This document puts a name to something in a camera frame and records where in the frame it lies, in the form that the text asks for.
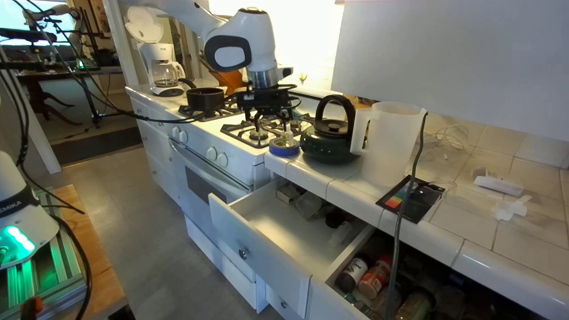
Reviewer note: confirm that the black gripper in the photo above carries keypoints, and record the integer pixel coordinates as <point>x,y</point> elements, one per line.
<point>263,101</point>

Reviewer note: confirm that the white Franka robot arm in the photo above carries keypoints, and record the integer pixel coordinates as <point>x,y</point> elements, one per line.
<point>241,42</point>

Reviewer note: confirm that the dark green tea kettle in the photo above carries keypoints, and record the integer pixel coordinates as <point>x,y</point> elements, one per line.
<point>328,145</point>

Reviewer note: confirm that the small clear bottle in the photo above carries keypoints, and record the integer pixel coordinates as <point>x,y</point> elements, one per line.
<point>284,138</point>

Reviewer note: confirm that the black cast iron burner grate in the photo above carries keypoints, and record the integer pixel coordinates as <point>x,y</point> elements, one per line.
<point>248,136</point>
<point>227,111</point>

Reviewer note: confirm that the wooden knife block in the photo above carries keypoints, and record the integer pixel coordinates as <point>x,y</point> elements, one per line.
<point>231,81</point>

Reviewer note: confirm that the white gas stove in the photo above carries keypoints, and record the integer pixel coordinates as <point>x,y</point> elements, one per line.
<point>231,166</point>

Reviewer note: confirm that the black saucepan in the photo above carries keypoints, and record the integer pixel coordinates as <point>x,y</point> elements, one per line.
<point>206,101</point>

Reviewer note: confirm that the small boxes in drawer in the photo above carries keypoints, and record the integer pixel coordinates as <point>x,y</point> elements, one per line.
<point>298,198</point>

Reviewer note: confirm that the white open drawer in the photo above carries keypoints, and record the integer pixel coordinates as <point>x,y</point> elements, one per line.
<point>259,237</point>

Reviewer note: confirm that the white plastic pitcher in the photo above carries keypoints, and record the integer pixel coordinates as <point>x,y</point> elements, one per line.
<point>391,145</point>

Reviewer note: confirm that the white coffee maker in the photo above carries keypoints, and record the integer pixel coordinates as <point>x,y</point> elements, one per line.
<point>160,69</point>

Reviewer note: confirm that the black tablet with colour chart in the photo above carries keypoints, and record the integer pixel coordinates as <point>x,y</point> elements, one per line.
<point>410,200</point>

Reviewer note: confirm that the jar with white label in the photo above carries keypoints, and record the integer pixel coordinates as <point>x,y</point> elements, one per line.
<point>352,275</point>

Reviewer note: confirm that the red spice jar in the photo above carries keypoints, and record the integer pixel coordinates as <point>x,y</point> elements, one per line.
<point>373,278</point>

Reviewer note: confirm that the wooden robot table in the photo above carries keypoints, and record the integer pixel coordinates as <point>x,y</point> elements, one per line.
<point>99,268</point>

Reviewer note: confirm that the dark background desk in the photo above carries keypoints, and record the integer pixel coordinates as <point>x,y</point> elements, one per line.
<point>46,72</point>

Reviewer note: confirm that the green lidded jar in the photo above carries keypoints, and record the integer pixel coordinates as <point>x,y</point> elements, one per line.
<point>414,305</point>

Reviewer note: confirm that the white remote control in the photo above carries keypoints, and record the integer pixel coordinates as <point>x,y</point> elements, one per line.
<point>497,186</point>

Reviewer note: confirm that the clear plastic wrapper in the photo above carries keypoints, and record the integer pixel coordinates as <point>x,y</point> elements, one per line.
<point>510,207</point>

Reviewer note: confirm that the red round button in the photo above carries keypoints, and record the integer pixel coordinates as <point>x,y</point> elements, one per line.
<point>32,309</point>

